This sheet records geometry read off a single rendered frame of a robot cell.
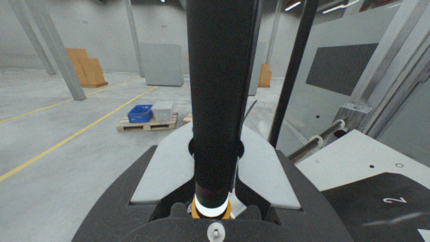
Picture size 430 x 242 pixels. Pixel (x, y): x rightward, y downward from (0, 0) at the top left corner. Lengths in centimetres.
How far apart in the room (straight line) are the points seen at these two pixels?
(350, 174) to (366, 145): 9
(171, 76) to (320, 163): 716
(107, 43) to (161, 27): 451
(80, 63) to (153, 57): 298
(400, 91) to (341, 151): 40
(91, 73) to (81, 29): 744
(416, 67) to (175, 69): 703
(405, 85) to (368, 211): 66
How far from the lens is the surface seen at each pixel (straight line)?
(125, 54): 1382
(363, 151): 54
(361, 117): 64
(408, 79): 86
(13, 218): 260
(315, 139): 37
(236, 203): 20
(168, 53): 729
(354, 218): 25
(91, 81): 838
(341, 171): 52
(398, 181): 31
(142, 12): 1329
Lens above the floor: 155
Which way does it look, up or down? 27 degrees down
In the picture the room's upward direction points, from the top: 3 degrees clockwise
